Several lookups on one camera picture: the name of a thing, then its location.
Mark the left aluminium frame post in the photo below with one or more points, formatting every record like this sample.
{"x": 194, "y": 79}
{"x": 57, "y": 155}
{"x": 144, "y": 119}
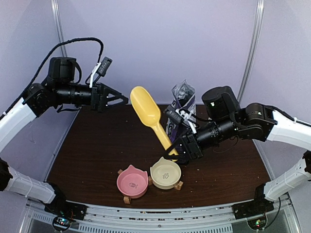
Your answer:
{"x": 57, "y": 20}

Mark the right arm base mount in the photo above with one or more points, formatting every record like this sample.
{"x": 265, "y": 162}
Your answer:
{"x": 259, "y": 205}

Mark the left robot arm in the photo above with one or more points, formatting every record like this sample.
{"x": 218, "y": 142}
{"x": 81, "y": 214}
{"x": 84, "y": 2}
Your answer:
{"x": 58, "y": 89}

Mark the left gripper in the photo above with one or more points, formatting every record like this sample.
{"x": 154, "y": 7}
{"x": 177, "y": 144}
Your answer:
{"x": 101, "y": 91}

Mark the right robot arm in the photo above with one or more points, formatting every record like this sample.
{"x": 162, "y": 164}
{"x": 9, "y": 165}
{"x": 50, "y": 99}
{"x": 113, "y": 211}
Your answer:
{"x": 256, "y": 121}

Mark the yellow plastic scoop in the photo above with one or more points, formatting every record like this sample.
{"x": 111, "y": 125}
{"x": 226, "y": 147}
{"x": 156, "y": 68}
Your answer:
{"x": 149, "y": 113}

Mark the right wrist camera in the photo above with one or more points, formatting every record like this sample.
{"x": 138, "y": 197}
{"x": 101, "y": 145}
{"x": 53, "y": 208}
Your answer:
{"x": 183, "y": 117}

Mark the cream cat-shaped bowl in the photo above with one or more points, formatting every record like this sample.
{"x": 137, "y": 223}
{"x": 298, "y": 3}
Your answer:
{"x": 165, "y": 174}

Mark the pink cat-shaped bowl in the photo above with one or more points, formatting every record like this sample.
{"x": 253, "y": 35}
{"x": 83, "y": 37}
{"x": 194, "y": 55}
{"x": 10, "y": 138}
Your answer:
{"x": 133, "y": 182}

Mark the front aluminium rail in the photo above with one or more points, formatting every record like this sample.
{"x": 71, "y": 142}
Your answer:
{"x": 209, "y": 219}

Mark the purple pet food bag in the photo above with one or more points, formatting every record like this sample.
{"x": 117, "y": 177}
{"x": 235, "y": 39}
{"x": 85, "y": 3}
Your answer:
{"x": 181, "y": 125}

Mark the wooden bowl stand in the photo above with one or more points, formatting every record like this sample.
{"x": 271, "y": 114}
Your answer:
{"x": 127, "y": 200}

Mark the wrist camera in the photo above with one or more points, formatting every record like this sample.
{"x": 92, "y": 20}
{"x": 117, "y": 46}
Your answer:
{"x": 99, "y": 71}
{"x": 183, "y": 117}

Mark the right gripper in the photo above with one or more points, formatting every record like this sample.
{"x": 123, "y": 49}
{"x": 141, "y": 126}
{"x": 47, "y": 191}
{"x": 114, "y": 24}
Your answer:
{"x": 190, "y": 147}

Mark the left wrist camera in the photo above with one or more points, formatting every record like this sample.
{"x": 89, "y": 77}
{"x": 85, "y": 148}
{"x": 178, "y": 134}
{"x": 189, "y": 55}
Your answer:
{"x": 99, "y": 71}

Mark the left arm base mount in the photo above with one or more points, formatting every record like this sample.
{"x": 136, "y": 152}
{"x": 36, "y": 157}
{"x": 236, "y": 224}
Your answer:
{"x": 60, "y": 206}

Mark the right aluminium frame post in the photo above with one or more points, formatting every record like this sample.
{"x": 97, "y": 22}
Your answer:
{"x": 259, "y": 14}

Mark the aluminium frame post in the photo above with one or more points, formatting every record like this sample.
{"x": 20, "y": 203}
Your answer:
{"x": 259, "y": 14}
{"x": 57, "y": 20}

